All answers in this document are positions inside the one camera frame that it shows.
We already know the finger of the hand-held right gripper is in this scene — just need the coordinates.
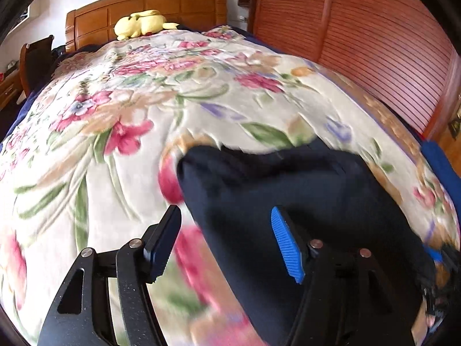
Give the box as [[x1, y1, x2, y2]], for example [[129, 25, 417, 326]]
[[420, 243, 461, 336]]

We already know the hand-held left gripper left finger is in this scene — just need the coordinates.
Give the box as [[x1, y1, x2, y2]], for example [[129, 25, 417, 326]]
[[38, 205, 182, 346]]

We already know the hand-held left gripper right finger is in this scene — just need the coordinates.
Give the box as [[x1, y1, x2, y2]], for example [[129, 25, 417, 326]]
[[271, 206, 426, 346]]

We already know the blue bed sheet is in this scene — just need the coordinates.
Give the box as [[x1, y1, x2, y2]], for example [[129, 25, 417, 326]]
[[421, 140, 461, 197]]

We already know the yellow plush toy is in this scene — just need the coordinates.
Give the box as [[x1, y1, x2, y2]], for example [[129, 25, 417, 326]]
[[114, 10, 180, 42]]

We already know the wooden nightstand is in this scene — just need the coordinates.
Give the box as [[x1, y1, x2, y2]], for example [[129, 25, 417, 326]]
[[0, 68, 27, 110]]

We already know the dark navy coat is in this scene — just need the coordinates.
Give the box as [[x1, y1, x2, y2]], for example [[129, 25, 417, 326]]
[[176, 139, 437, 346]]

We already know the wooden chair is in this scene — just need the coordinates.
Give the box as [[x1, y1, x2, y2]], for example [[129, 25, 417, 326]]
[[20, 35, 54, 99]]

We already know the wooden bed headboard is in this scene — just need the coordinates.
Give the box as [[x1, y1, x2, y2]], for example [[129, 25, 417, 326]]
[[65, 0, 227, 53]]

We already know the floral blanket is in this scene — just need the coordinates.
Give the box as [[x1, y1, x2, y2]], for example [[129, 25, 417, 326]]
[[0, 25, 461, 346]]

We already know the wooden louvered wardrobe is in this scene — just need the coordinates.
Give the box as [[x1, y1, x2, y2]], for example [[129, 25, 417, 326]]
[[248, 0, 461, 145]]

